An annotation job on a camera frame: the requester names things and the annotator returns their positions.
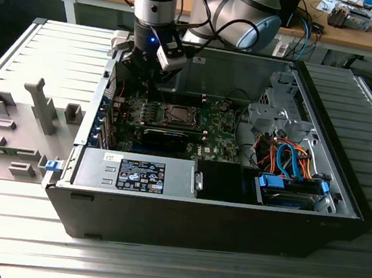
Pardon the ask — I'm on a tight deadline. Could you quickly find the small white labelled box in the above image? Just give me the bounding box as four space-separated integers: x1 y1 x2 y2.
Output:
272 40 290 59

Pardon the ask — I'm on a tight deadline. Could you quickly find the grey parts rack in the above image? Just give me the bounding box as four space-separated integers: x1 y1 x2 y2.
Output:
0 71 90 190

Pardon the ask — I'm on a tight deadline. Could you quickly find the black graphics card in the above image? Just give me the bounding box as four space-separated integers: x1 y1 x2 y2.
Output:
119 119 208 156

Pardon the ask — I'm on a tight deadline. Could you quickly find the metal socket cover frame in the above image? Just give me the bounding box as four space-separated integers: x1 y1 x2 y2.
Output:
162 102 203 130

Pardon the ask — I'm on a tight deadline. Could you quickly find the blue data wire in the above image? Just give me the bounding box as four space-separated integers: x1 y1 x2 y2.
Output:
273 140 305 181

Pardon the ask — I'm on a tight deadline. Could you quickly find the pale grey case latch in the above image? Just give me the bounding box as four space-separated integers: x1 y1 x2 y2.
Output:
110 29 132 53

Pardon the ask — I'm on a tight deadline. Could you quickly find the silver metal drive cage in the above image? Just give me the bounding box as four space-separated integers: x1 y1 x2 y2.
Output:
243 67 320 147

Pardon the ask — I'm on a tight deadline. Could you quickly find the black fan shroud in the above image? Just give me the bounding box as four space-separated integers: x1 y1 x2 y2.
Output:
192 159 261 206

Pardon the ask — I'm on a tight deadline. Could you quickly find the black upright box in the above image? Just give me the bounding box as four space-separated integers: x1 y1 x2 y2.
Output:
281 0 302 29

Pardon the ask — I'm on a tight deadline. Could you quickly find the black pc case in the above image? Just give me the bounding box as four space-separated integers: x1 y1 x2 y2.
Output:
35 24 372 275

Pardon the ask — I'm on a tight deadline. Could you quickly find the printed paper leaflet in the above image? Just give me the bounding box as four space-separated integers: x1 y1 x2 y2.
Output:
315 0 337 14

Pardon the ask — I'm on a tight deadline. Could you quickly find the hard disk in blue carrier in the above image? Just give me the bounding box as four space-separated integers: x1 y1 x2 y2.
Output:
251 170 333 214

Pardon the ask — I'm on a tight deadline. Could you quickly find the orange red wire bundle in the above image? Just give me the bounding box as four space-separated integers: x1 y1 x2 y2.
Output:
251 132 321 182

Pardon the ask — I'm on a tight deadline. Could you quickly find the small blue plastic clip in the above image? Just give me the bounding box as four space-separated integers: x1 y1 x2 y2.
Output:
44 158 65 175

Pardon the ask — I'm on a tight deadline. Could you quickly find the silver power supply unit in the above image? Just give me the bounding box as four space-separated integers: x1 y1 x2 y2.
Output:
72 145 201 201

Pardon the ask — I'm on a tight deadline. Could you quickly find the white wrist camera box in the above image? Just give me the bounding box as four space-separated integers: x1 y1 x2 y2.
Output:
153 38 189 74

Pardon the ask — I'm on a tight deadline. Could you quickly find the copper cpu cooler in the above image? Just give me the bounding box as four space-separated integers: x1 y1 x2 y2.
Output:
325 2 372 34

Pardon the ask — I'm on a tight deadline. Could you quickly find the green motherboard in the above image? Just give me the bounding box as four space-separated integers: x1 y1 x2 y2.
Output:
111 85 248 167

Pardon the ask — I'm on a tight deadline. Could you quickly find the cpu socket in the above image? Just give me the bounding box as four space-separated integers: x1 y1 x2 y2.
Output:
161 101 204 131

